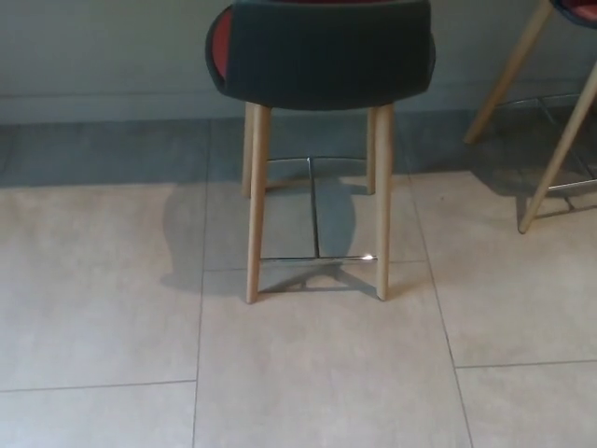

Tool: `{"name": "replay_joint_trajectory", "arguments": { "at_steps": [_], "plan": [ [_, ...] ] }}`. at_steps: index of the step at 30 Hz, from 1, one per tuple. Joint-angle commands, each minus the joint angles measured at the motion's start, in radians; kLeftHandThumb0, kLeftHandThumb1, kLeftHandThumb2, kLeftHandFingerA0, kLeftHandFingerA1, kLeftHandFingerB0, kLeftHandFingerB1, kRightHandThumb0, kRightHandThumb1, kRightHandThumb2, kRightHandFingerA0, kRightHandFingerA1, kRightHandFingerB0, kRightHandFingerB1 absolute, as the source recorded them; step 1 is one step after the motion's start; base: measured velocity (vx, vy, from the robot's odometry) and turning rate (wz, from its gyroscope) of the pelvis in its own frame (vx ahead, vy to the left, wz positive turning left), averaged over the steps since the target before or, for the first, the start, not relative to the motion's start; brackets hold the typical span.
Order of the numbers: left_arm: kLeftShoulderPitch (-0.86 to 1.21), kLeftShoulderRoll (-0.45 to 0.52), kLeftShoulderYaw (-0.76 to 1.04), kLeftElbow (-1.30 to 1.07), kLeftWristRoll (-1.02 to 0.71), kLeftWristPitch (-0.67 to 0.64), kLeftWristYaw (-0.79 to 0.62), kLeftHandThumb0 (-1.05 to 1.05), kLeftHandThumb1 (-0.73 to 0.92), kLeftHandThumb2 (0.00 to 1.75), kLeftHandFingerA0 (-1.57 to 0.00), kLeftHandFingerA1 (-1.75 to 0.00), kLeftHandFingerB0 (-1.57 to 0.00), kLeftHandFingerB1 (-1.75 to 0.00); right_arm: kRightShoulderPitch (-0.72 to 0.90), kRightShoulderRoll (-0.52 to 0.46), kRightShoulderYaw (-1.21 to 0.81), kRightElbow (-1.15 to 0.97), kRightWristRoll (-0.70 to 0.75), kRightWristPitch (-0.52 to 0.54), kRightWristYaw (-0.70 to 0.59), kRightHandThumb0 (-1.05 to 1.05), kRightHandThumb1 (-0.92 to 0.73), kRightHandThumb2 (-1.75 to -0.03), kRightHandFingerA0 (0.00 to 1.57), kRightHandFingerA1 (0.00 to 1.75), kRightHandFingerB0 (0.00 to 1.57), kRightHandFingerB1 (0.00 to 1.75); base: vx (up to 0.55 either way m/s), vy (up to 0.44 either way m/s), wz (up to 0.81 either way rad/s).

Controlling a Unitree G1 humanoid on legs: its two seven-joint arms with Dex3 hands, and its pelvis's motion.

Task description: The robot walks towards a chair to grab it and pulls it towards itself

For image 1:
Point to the wooden leg bar stool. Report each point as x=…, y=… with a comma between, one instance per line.
x=566, y=126

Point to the red seat grey shell stool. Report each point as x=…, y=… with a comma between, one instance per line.
x=322, y=51

